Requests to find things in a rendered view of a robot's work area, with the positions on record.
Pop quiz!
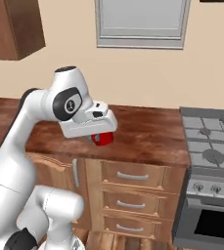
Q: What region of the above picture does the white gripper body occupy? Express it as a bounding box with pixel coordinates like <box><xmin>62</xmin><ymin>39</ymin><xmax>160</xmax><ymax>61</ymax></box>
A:
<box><xmin>58</xmin><ymin>111</ymin><xmax>118</xmax><ymax>140</ymax></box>

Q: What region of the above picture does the red mug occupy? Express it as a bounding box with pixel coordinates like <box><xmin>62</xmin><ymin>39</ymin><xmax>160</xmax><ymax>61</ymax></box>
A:
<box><xmin>92</xmin><ymin>131</ymin><xmax>114</xmax><ymax>146</ymax></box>

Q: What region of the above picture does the wooden drawer front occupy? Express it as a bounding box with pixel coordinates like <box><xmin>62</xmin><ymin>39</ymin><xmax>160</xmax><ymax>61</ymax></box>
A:
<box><xmin>103</xmin><ymin>215</ymin><xmax>159</xmax><ymax>239</ymax></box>
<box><xmin>101</xmin><ymin>159</ymin><xmax>169</xmax><ymax>190</ymax></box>
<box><xmin>102</xmin><ymin>189</ymin><xmax>164</xmax><ymax>217</ymax></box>

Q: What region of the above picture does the wooden cupboard door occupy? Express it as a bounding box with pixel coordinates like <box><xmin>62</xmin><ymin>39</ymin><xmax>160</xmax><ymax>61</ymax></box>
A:
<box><xmin>24</xmin><ymin>151</ymin><xmax>92</xmax><ymax>230</ymax></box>

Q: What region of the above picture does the grey oven knob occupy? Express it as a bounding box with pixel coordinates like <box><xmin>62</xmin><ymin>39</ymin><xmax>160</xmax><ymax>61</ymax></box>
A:
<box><xmin>210</xmin><ymin>184</ymin><xmax>222</xmax><ymax>195</ymax></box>
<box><xmin>193</xmin><ymin>182</ymin><xmax>205</xmax><ymax>194</ymax></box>

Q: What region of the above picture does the grey framed window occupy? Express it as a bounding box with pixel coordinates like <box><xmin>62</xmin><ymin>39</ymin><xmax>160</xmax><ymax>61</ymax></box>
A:
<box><xmin>94</xmin><ymin>0</ymin><xmax>192</xmax><ymax>51</ymax></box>

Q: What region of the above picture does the grey gas hob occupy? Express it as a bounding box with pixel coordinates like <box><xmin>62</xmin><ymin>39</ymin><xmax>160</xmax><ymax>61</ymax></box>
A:
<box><xmin>179</xmin><ymin>105</ymin><xmax>224</xmax><ymax>171</ymax></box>

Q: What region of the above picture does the grey oven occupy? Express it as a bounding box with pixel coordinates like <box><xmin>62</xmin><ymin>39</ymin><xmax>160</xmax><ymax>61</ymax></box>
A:
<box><xmin>171</xmin><ymin>168</ymin><xmax>224</xmax><ymax>250</ymax></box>

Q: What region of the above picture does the grey cupboard door handle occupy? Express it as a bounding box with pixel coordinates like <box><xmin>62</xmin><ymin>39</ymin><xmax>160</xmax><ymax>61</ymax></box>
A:
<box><xmin>71</xmin><ymin>158</ymin><xmax>81</xmax><ymax>188</ymax></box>

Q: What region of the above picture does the grey drawer handle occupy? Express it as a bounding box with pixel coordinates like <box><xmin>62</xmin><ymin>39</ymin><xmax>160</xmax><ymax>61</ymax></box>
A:
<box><xmin>115</xmin><ymin>199</ymin><xmax>147</xmax><ymax>210</ymax></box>
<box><xmin>115</xmin><ymin>223</ymin><xmax>145</xmax><ymax>233</ymax></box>
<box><xmin>116</xmin><ymin>171</ymin><xmax>150</xmax><ymax>182</ymax></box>

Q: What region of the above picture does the brown wooden wall cupboard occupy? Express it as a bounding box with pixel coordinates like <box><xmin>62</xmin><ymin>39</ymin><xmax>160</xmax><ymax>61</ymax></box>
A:
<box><xmin>0</xmin><ymin>0</ymin><xmax>47</xmax><ymax>62</ymax></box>

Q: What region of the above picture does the grey oven door handle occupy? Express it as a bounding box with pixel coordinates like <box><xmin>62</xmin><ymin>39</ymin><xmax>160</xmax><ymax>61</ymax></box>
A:
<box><xmin>186</xmin><ymin>196</ymin><xmax>224</xmax><ymax>214</ymax></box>

